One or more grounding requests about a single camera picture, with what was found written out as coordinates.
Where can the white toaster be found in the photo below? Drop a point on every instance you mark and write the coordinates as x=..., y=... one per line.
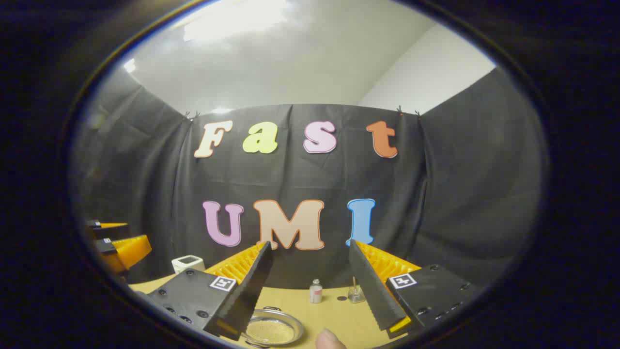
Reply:
x=188, y=263

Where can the black backdrop cloth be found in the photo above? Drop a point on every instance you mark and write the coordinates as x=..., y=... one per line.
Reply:
x=300, y=179

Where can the clear plastic bottle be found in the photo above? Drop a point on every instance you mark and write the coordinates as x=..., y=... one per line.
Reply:
x=316, y=292

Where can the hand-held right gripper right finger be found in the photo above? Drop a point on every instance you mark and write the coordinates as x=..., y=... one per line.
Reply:
x=370, y=286

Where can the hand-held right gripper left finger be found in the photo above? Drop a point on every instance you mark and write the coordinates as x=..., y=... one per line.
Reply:
x=252, y=286

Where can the clear glass holder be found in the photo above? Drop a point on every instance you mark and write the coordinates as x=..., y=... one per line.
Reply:
x=356, y=294

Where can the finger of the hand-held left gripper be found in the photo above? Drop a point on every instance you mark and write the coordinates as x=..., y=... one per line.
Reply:
x=114, y=226
x=128, y=249

